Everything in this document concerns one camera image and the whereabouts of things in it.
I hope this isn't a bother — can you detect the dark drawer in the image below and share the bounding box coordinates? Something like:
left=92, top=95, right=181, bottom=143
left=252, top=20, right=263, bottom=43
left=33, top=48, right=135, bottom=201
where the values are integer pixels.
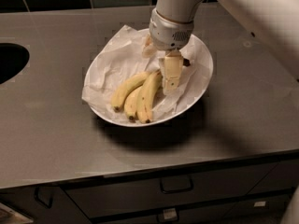
left=66, top=163, right=275, bottom=218
left=91, top=189, right=292, bottom=224

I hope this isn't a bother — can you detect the white label sticker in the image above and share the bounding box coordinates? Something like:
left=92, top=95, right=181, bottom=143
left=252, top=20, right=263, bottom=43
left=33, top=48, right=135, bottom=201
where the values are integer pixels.
left=253, top=201, right=267, bottom=208

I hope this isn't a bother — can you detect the black left cabinet handle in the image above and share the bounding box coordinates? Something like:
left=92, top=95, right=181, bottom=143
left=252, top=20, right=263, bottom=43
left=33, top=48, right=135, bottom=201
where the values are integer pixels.
left=34, top=187, right=53, bottom=209

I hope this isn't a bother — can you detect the dark lower drawer front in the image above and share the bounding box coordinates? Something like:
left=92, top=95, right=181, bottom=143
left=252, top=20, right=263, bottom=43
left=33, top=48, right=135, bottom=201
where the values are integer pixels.
left=91, top=189, right=292, bottom=224

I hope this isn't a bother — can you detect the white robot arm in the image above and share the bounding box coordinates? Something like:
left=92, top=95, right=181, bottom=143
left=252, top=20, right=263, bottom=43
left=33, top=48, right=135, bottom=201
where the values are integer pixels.
left=149, top=0, right=299, bottom=78

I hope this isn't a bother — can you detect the middle yellow banana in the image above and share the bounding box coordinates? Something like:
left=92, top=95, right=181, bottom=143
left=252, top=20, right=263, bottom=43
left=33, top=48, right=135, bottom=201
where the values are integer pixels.
left=124, top=87, right=141, bottom=122

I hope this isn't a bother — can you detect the dark round sink opening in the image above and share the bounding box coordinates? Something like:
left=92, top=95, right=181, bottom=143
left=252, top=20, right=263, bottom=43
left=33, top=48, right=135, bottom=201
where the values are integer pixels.
left=0, top=43, right=30, bottom=84

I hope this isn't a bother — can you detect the white oval bowl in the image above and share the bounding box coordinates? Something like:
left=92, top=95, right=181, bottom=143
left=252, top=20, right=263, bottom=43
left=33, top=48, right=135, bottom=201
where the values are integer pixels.
left=84, top=26, right=215, bottom=128

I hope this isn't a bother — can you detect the black upper drawer handle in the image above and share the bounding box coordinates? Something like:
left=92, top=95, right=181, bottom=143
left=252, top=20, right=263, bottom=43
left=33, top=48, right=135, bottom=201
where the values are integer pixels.
left=160, top=175, right=193, bottom=194

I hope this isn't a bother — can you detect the silver white gripper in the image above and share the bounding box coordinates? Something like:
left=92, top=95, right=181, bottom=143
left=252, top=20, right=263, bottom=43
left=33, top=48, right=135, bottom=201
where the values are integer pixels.
left=142, top=8, right=194, bottom=95

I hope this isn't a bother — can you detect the white crumpled paper liner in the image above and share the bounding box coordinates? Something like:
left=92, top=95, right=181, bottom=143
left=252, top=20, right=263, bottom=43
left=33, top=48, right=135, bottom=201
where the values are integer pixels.
left=81, top=23, right=209, bottom=122

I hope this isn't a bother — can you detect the yellow banana with stem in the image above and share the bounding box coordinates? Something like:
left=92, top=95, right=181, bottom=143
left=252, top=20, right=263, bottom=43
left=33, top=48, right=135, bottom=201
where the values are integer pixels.
left=135, top=57, right=192, bottom=124

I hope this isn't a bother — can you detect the dark upper drawer front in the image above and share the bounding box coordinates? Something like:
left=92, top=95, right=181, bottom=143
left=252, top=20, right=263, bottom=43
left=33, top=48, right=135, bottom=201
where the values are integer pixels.
left=66, top=163, right=275, bottom=218

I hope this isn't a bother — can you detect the left yellow banana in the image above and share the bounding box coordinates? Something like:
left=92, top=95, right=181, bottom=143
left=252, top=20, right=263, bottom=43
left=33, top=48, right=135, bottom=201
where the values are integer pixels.
left=110, top=71, right=150, bottom=112

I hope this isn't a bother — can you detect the lower drawer handle with label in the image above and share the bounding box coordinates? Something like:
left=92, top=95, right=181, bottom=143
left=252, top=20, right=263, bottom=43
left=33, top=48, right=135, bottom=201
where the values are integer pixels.
left=156, top=208, right=179, bottom=224

